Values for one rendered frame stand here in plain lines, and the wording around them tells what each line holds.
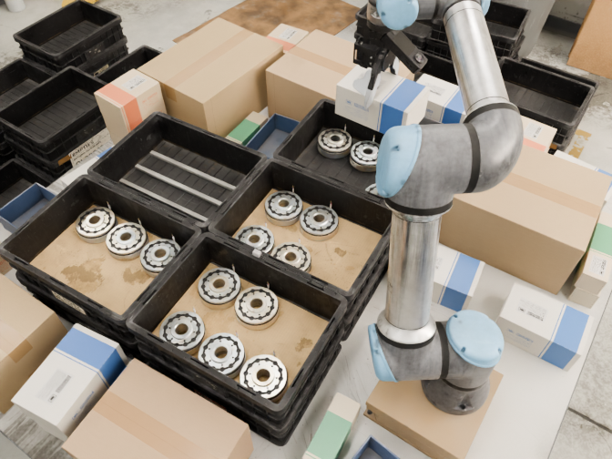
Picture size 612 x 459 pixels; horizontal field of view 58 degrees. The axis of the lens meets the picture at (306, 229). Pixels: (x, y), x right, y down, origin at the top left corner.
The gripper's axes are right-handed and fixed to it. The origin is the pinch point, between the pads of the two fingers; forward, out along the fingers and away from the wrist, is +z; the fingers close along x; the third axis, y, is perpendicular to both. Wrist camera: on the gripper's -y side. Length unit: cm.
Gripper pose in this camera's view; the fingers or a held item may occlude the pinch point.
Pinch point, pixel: (382, 95)
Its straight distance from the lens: 144.0
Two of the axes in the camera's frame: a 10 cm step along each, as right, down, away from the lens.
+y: -8.3, -4.3, 3.6
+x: -5.6, 6.4, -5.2
